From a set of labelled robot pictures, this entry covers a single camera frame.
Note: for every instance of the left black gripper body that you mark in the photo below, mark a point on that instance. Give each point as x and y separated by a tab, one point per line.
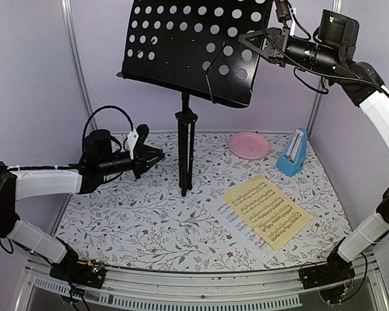
108	164

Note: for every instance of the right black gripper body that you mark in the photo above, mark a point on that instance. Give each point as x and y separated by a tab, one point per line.
325	58

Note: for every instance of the black music stand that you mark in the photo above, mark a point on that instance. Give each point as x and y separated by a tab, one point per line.
193	47

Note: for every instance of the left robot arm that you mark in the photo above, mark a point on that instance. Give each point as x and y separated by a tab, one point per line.
17	183

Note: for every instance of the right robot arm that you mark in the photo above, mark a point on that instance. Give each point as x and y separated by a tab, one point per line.
365	88

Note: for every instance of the floral table mat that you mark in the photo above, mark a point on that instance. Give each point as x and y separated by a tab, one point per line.
146	223

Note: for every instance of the pink plate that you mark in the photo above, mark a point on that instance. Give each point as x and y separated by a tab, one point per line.
248	145

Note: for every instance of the white sheet music page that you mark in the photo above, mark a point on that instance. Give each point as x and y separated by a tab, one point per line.
225	215

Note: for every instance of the blue metronome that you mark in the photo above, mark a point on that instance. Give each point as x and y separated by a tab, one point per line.
292	160

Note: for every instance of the yellow sheet music page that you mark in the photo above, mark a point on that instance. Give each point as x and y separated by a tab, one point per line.
267	211

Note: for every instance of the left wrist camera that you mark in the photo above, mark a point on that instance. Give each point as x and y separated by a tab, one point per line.
136	137

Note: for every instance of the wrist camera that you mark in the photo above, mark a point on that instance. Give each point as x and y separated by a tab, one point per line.
136	137
285	14

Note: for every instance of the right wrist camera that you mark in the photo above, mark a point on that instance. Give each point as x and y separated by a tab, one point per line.
285	14

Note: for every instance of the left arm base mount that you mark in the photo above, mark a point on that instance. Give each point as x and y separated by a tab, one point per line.
91	273

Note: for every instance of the left aluminium frame post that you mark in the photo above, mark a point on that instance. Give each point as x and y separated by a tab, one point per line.
68	22

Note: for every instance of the front aluminium rail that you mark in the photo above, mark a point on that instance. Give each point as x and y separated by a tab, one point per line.
133	289

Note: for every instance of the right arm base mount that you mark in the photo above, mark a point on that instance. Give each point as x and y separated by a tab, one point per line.
334	270

